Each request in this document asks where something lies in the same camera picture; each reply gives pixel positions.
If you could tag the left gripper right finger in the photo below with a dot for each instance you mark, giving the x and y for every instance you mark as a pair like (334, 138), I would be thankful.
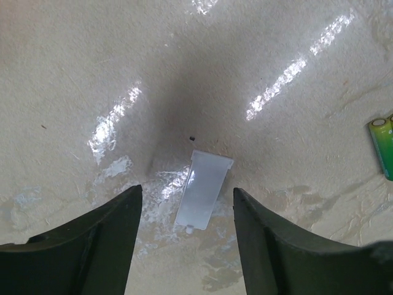
(279, 257)

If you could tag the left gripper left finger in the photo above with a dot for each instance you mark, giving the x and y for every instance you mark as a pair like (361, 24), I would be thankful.
(89, 255)

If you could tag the white battery cover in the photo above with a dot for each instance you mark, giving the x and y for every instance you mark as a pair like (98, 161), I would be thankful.
(202, 187)

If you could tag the green battery left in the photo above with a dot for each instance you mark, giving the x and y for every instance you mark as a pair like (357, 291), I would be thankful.
(381, 133)

